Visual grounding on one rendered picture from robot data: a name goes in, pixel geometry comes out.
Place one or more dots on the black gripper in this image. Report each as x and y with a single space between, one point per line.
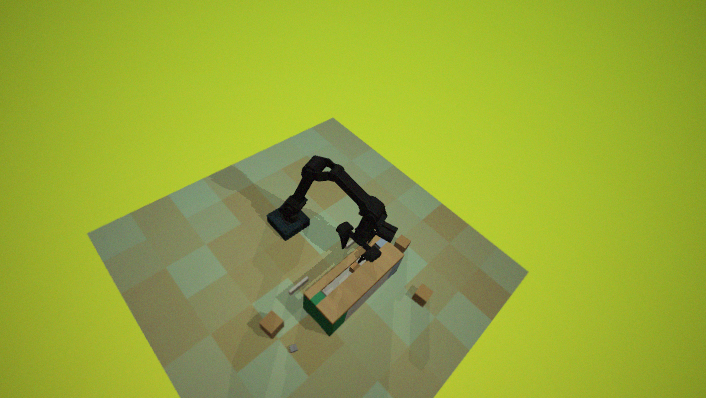
361 238

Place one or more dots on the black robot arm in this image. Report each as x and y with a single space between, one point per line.
371 208

